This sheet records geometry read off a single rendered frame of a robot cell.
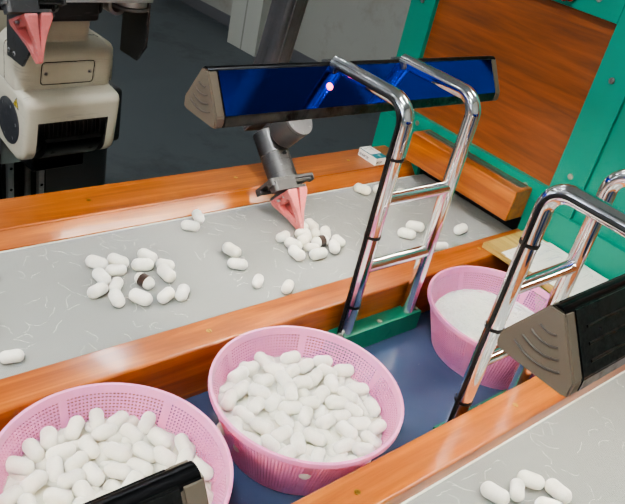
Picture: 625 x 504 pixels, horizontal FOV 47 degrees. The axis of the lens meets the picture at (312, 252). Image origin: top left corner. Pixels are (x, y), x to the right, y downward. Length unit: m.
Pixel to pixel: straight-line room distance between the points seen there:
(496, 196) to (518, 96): 0.21
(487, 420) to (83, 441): 0.53
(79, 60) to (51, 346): 0.81
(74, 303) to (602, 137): 0.99
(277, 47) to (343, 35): 3.34
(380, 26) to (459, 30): 2.82
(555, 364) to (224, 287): 0.66
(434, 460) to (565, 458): 0.22
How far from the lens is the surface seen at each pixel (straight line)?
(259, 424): 0.96
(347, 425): 0.98
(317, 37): 4.85
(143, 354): 1.00
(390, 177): 1.04
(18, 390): 0.95
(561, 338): 0.64
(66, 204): 1.32
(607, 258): 1.51
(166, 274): 1.17
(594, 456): 1.12
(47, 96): 1.66
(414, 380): 1.21
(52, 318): 1.09
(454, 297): 1.35
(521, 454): 1.06
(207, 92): 0.98
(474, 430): 1.02
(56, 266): 1.20
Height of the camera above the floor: 1.41
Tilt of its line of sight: 30 degrees down
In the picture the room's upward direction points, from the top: 14 degrees clockwise
